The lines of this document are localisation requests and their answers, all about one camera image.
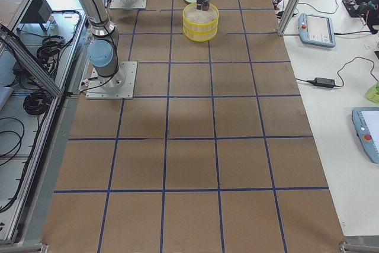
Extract yellow steamer basket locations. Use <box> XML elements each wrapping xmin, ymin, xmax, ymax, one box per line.
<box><xmin>182</xmin><ymin>4</ymin><xmax>219</xmax><ymax>32</ymax></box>
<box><xmin>183</xmin><ymin>21</ymin><xmax>218</xmax><ymax>42</ymax></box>

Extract teach pendant upper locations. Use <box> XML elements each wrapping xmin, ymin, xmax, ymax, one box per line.
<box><xmin>298</xmin><ymin>13</ymin><xmax>336</xmax><ymax>48</ymax></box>

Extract teach pendant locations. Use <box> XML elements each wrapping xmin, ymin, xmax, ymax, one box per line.
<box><xmin>298</xmin><ymin>13</ymin><xmax>336</xmax><ymax>48</ymax></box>
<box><xmin>352</xmin><ymin>107</ymin><xmax>378</xmax><ymax>164</ymax></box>

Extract black power adapter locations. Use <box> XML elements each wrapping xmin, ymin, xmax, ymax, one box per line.
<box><xmin>307</xmin><ymin>77</ymin><xmax>336</xmax><ymax>88</ymax></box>

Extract black electronics board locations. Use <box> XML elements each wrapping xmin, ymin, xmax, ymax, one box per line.
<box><xmin>342</xmin><ymin>0</ymin><xmax>368</xmax><ymax>18</ymax></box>

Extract green plastic object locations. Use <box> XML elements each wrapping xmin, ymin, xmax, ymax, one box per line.
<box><xmin>365</xmin><ymin>82</ymin><xmax>379</xmax><ymax>103</ymax></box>

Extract teach pendant lower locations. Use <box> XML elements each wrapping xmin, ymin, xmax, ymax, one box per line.
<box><xmin>352</xmin><ymin>107</ymin><xmax>378</xmax><ymax>164</ymax></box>

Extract aluminium frame post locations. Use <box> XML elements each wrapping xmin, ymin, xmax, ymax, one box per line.
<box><xmin>277</xmin><ymin>0</ymin><xmax>314</xmax><ymax>36</ymax></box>

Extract coiled black cables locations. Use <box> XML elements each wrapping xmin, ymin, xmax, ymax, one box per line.
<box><xmin>36</xmin><ymin>35</ymin><xmax>66</xmax><ymax>61</ymax></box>

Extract aluminium frame rail left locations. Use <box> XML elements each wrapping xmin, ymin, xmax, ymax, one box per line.
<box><xmin>1</xmin><ymin>24</ymin><xmax>63</xmax><ymax>97</ymax></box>

